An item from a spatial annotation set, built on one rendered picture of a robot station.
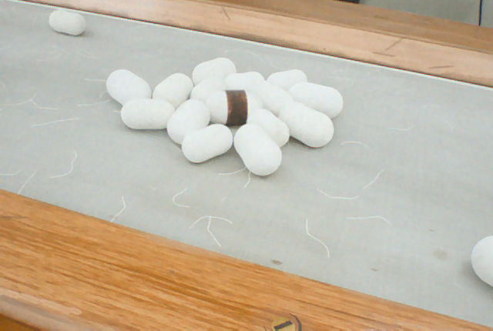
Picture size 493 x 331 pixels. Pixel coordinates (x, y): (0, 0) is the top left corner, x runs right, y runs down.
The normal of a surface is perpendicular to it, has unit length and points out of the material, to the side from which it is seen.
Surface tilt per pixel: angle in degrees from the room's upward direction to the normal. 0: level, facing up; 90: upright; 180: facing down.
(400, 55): 45
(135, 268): 0
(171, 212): 0
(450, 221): 0
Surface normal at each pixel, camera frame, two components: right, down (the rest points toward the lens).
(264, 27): -0.15, -0.28
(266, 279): 0.09, -0.86
